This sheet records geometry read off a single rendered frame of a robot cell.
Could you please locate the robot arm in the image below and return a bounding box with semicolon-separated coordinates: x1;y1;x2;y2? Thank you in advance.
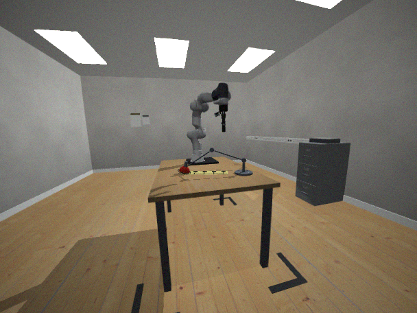
187;83;231;163

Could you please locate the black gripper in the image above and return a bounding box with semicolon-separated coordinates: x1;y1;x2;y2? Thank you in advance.
219;104;228;132

